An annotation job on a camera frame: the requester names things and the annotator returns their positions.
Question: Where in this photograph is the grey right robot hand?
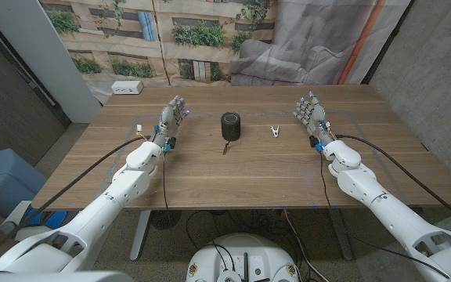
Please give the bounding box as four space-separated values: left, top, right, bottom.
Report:
292 90 334 146

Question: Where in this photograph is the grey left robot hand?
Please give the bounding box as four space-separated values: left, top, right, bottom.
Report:
150 95 191 147

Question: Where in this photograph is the black cylindrical speaker with strap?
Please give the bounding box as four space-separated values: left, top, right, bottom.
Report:
220 111 242 156

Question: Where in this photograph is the white power strip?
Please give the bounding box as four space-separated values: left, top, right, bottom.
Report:
110 80 144 96

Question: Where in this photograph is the printed fabric backdrop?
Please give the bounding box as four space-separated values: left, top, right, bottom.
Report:
39 0 413 105

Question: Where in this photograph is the black round floor object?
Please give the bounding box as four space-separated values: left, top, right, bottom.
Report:
150 210 182 231

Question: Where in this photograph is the black backdrop pole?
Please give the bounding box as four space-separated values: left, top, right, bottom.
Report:
361 0 417 85

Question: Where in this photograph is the white table leg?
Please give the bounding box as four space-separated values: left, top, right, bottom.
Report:
129 210 152 262

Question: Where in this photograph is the grey table leg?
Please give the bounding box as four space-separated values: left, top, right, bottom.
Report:
329 207 355 262

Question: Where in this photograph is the white pillar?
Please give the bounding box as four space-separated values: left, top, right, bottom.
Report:
0 0 103 125

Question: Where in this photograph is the blue object on floor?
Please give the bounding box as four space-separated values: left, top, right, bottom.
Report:
25 209 69 230

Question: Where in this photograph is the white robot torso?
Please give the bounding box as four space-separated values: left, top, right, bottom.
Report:
186 233 300 282

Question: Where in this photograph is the blue plastic bin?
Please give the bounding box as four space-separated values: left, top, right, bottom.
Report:
0 147 49 219

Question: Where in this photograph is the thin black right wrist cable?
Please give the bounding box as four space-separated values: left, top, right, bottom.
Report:
319 151 451 280

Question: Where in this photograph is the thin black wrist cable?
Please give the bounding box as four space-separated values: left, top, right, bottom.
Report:
161 150 171 220
319 151 451 280

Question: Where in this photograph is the thin black left wrist cable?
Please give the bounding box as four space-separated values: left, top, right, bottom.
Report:
161 150 171 220

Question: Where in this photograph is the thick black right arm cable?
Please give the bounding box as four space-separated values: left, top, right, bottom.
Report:
334 134 451 231

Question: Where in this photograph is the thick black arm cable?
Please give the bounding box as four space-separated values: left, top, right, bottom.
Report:
334 134 451 231
0 135 152 263

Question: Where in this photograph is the white floor cable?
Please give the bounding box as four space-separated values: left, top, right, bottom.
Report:
283 209 330 282

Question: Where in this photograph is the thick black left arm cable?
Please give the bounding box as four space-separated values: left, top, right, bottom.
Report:
0 135 152 263

